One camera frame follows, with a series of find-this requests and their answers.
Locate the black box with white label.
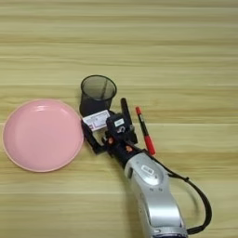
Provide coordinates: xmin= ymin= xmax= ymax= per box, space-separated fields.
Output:
xmin=105 ymin=112 xmax=130 ymax=138

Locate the black mesh pen cup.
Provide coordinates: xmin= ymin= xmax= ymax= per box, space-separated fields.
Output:
xmin=78 ymin=74 xmax=118 ymax=118

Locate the small white pink eraser box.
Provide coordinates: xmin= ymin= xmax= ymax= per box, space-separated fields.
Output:
xmin=82 ymin=109 xmax=112 ymax=132

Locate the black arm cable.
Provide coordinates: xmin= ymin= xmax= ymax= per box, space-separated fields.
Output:
xmin=136 ymin=148 xmax=213 ymax=235

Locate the pink round plate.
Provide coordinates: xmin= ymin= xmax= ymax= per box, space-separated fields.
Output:
xmin=2 ymin=99 xmax=85 ymax=173

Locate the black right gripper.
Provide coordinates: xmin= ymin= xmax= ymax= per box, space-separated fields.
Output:
xmin=81 ymin=110 xmax=147 ymax=168

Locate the red black marker pen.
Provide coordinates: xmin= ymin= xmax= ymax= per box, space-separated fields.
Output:
xmin=135 ymin=106 xmax=157 ymax=156

